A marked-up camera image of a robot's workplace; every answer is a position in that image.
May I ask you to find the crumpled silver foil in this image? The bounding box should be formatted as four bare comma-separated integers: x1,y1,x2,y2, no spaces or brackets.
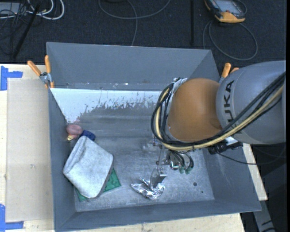
130,176,165,200

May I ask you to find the green flat block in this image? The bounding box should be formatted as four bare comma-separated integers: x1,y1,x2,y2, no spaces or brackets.
74,168,122,202

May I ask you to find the dark blue small object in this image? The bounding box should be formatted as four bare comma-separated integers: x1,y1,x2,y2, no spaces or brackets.
81,129,97,142

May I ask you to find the white folded cloth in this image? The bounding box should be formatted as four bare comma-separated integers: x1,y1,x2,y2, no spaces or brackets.
62,135,115,199

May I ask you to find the black cylinder on white bracket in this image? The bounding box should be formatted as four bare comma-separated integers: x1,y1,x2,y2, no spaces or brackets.
207,136,244,155

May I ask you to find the pale wood flat board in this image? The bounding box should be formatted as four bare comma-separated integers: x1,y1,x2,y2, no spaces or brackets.
5,77,54,223

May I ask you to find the grey metal bin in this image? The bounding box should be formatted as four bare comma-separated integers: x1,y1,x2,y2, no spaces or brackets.
45,42,262,232

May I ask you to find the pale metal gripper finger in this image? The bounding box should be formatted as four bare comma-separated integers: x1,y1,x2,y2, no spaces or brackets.
155,145,166,166
150,166,168,188

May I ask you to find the pink toy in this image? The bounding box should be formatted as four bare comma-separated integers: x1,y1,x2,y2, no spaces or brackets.
66,124,84,141

